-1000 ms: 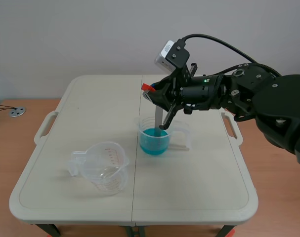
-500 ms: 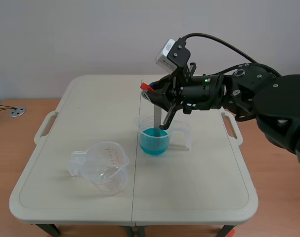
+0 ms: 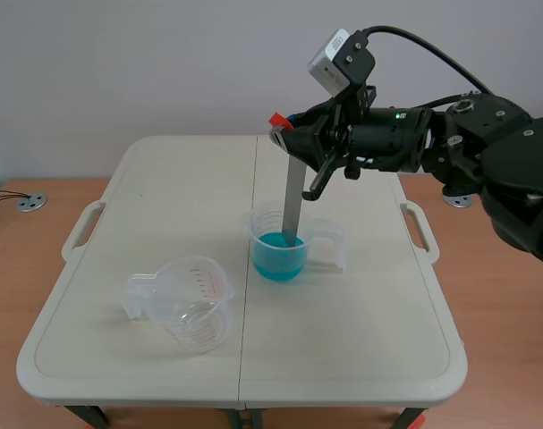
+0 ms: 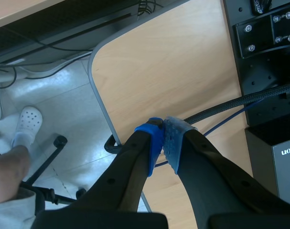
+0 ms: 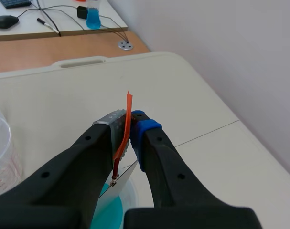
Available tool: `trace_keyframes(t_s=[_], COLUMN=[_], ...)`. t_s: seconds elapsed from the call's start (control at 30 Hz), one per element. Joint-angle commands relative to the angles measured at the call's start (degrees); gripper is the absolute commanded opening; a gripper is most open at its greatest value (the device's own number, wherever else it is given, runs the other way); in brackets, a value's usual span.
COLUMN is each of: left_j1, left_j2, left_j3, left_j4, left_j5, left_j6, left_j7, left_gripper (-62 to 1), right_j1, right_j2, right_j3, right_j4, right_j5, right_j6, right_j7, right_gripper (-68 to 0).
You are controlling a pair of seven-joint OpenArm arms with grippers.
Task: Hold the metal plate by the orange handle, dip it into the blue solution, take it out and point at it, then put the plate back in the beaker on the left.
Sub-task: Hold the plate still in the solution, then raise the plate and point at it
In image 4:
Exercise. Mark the white desk foot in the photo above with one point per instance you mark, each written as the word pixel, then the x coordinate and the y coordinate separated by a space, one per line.
pixel 6 76

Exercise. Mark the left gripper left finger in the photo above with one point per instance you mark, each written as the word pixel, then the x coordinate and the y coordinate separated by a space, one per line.
pixel 125 171

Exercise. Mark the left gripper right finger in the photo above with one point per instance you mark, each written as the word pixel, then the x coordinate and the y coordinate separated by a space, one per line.
pixel 207 171

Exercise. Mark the black metal mounting plate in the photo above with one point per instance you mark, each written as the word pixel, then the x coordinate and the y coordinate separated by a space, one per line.
pixel 257 66

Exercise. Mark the black box with grey face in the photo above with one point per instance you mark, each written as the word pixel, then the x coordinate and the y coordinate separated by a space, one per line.
pixel 273 157

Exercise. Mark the black office chair base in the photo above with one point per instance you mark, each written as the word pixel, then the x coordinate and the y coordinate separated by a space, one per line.
pixel 48 162

